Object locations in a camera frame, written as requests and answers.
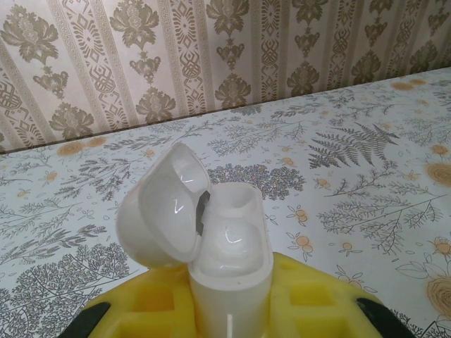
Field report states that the white earbud charging case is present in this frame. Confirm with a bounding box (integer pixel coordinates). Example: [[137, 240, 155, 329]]
[[115, 142, 274, 338]]

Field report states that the floral patterned table cover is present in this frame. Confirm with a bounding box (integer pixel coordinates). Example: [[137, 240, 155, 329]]
[[0, 68, 451, 338]]

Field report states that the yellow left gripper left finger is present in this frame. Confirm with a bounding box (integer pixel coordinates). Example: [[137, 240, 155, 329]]
[[66, 263, 198, 338]]

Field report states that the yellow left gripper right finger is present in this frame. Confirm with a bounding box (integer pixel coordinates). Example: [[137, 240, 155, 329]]
[[271, 251, 406, 338]]

